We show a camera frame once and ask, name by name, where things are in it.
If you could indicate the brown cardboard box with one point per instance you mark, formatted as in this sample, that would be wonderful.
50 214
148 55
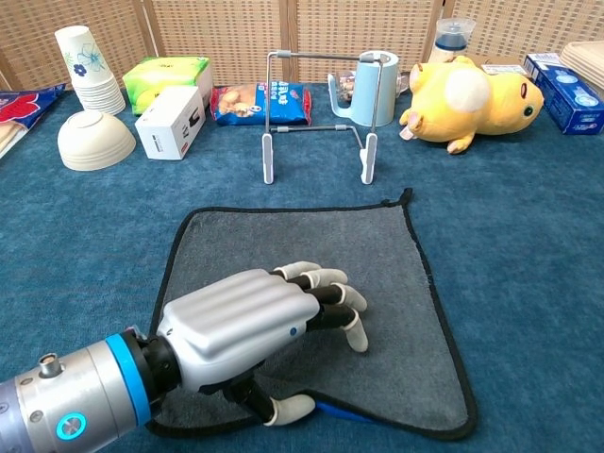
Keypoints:
500 63

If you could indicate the light blue pitcher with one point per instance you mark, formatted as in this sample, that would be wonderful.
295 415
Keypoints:
365 99

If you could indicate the blue biscuit bag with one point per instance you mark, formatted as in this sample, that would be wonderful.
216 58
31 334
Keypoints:
245 106

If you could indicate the clear snack packet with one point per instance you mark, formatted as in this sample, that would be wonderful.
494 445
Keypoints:
348 84

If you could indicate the rubber gloves package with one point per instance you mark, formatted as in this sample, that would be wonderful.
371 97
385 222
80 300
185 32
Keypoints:
23 111

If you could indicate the teal table cloth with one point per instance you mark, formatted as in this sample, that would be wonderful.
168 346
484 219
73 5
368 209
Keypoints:
519 236

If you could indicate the woven wooden folding screen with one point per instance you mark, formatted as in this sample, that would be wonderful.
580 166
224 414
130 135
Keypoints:
226 33

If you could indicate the green tissue box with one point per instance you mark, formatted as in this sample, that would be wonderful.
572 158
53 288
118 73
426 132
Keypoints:
160 75

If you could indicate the yellow plush toy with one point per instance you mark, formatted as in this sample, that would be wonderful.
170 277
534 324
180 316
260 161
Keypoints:
472 113

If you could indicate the white product box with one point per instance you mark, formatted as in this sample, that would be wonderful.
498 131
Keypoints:
165 125

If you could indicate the cream upturned bowl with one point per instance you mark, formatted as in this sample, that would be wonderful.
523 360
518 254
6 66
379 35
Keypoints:
94 141

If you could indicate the blue and grey cloth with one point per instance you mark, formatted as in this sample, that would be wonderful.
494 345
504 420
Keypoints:
401 340

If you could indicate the beige lidded food container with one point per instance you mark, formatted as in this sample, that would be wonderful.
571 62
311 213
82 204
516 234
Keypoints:
585 59

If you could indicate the clear jar with blue lid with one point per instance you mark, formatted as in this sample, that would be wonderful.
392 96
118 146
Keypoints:
450 42

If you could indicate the stack of paper cups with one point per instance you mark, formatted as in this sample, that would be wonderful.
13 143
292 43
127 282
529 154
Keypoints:
89 71

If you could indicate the long blue box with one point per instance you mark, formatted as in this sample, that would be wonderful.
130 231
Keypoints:
566 94

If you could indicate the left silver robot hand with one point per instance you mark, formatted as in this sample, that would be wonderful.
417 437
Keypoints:
236 321

